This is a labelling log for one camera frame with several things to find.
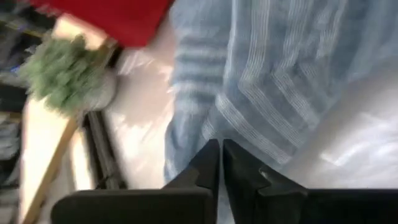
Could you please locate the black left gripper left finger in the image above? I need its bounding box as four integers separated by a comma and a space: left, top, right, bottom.
51, 139, 221, 224

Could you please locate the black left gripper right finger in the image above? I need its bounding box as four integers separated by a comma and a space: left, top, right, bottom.
223, 139, 398, 224

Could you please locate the blue white-striped button shirt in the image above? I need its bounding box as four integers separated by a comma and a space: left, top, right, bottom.
163, 0, 398, 187

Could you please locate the red plastic laundry bin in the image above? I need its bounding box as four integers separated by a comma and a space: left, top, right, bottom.
29, 0, 175, 48

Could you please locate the light wooden side board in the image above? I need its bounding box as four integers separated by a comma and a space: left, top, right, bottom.
18, 96, 78, 224

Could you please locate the small green succulent plant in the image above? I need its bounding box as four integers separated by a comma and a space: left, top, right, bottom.
20, 34, 118, 116

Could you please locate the large tan wooden table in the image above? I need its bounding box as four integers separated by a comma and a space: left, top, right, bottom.
51, 14, 108, 50

